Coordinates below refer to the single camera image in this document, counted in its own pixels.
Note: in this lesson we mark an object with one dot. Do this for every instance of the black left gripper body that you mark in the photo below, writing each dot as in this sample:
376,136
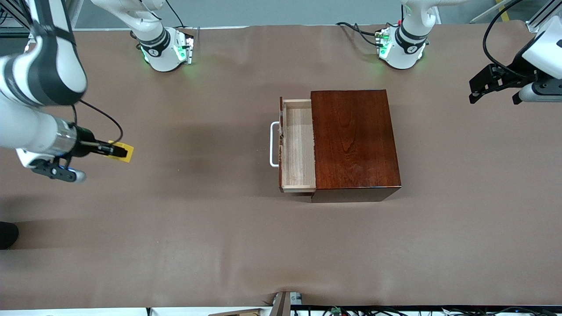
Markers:
517,68

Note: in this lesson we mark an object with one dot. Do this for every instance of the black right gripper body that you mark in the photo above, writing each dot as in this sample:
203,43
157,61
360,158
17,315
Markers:
83,141

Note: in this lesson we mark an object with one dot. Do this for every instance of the yellow block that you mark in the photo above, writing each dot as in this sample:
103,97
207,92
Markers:
130,156

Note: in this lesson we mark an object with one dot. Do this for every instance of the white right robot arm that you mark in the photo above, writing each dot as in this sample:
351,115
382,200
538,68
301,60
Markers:
22,127

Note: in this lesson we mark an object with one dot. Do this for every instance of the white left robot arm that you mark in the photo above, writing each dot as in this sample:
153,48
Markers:
401,57

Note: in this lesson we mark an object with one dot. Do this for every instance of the yellow floor tape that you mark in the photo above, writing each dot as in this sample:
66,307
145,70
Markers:
504,12

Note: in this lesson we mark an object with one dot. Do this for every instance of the black rounded object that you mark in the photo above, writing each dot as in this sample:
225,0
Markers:
6,235

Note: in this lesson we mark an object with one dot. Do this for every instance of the brown table cover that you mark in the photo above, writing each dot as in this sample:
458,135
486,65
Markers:
219,219

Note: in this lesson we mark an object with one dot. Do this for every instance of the dark brown wooden cabinet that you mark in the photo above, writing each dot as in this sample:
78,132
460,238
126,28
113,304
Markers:
355,140

